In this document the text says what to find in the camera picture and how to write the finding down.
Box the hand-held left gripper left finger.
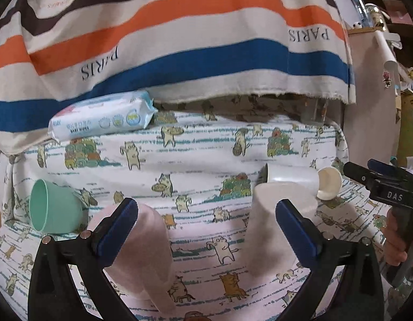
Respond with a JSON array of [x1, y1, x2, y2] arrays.
[[28, 198, 139, 321]]

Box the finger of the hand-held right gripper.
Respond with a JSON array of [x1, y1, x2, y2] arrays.
[[367, 159, 406, 178], [343, 162, 381, 192]]

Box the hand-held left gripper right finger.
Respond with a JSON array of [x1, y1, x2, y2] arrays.
[[275, 200, 393, 321]]

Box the small cream cup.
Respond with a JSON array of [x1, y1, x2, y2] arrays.
[[316, 166, 343, 201]]

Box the tall white cup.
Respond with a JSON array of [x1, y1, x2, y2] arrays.
[[246, 183, 319, 279]]

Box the pale pink cup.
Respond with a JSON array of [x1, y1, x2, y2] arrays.
[[101, 203, 177, 314]]

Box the green cup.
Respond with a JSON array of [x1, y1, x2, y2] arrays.
[[29, 178, 91, 235]]

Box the person's right hand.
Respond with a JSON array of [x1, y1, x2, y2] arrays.
[[384, 209, 411, 269]]

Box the beige panel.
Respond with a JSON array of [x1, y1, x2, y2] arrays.
[[346, 28, 403, 166]]

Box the cluttered wooden shelf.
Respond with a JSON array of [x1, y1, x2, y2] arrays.
[[340, 0, 413, 171]]

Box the cat printed cloth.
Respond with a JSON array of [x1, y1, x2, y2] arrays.
[[0, 95, 406, 321]]

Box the white paper roll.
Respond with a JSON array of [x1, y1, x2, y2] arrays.
[[375, 32, 401, 88]]

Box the baby wipes pack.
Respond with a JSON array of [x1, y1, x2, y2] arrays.
[[48, 90, 159, 143]]

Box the striped cloth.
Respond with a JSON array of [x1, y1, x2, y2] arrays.
[[0, 0, 357, 157]]

